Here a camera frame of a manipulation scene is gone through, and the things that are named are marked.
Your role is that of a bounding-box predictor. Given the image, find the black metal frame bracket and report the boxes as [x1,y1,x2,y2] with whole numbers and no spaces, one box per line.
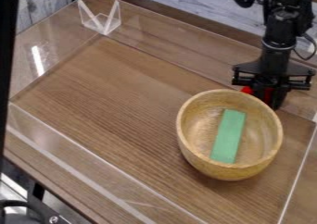
[26,182,72,224]

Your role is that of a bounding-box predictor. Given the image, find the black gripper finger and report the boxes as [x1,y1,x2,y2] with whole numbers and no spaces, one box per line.
[251,81,264,100]
[268,85,288,110]

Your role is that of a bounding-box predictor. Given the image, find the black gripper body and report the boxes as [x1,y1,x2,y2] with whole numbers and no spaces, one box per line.
[231,60,315,91]

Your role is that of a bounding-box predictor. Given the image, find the wooden bowl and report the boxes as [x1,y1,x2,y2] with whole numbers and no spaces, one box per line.
[175,89,283,180]

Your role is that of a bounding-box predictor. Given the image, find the black cable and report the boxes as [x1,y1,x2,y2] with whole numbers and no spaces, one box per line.
[0,199,43,224]

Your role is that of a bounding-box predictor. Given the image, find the green rectangular block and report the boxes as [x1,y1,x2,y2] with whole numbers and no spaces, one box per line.
[208,109,245,164]

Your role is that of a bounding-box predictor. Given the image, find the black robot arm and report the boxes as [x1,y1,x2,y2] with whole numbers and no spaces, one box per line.
[231,0,315,109]

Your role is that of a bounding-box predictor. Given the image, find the clear acrylic corner bracket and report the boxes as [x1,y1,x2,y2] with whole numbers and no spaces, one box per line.
[76,0,121,35]

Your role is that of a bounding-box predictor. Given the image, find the red plush strawberry toy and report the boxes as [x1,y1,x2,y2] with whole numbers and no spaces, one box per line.
[239,85,275,104]

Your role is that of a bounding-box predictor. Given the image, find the clear acrylic table barrier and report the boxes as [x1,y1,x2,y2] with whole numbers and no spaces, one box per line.
[5,0,317,224]

